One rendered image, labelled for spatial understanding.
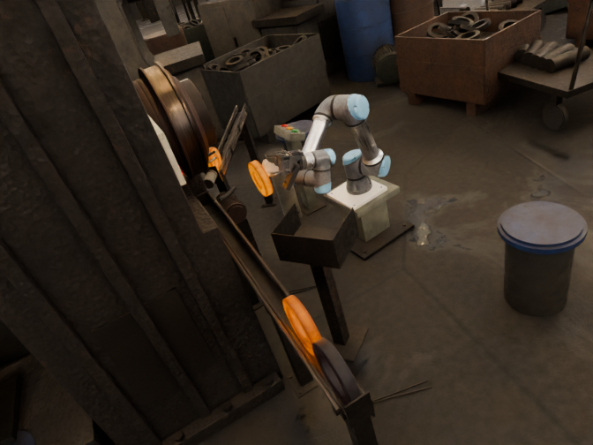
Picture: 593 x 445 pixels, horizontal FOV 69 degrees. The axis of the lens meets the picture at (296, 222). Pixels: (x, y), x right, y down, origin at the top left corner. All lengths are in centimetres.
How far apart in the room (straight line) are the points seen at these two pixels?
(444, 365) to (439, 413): 22
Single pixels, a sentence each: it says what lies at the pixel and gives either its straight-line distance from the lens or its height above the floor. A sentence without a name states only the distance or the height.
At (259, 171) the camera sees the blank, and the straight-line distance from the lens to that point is 175.
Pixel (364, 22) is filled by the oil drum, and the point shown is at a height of 63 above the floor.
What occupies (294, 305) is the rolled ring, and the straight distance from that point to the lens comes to 124.
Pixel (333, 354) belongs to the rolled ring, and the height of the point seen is 77.
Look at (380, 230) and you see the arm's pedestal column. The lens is 266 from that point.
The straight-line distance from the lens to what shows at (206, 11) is 640.
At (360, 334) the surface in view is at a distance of 214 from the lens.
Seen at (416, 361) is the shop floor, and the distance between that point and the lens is 203.
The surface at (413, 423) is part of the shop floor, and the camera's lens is 188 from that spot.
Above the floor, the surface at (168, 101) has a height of 125.
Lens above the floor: 164
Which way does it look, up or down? 33 degrees down
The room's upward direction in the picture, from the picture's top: 17 degrees counter-clockwise
